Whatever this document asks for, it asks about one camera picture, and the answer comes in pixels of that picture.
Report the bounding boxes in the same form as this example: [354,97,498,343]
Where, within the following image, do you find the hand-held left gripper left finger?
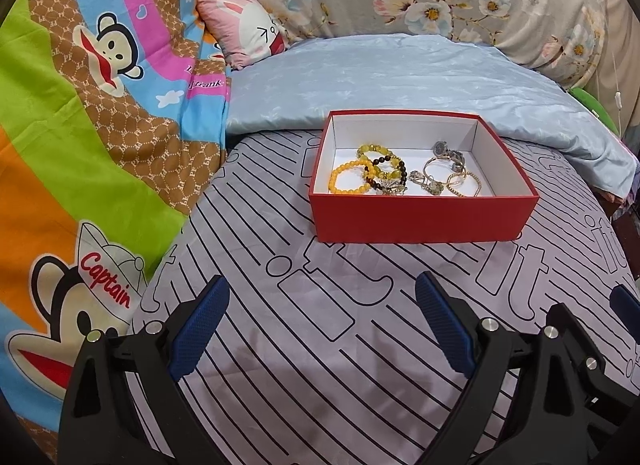
[57,274,232,465]

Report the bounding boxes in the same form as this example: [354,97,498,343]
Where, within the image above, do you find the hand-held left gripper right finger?
[414,272,592,465]

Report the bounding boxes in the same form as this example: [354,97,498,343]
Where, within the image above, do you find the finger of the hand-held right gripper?
[547,303,640,465]
[610,284,640,327]

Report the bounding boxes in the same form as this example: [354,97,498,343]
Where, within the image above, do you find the red box with white inside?
[307,110,540,245]

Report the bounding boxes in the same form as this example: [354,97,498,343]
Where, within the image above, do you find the small gold bead bracelet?
[446,169,484,198]

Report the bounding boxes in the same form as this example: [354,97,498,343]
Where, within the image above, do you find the dark brown bead bracelet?
[363,155,406,194]

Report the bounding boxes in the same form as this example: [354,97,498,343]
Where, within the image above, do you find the thin gold bangle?
[423,157,455,182]

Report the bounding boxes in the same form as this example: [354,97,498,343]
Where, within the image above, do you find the silver wrist watch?
[430,140,467,172]

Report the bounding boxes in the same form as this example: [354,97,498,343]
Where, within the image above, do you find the green plastic object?
[569,87,622,136]

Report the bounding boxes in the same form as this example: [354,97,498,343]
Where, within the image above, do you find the colourful monkey print blanket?
[0,0,237,446]

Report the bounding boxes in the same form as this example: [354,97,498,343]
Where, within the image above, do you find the light blue quilt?
[225,33,639,196]

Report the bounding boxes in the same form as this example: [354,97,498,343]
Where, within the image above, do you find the pink rabbit pillow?
[195,0,291,70]

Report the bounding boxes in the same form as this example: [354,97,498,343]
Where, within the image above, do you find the silver link bracelet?
[407,170,444,196]

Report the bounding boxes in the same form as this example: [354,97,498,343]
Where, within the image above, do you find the orange bead bracelet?
[328,157,374,194]

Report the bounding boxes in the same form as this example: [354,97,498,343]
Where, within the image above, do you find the translucent yellow bead bracelet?
[357,143,409,182]

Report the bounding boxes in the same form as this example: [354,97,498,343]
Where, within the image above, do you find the white cord with switch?
[611,42,625,138]

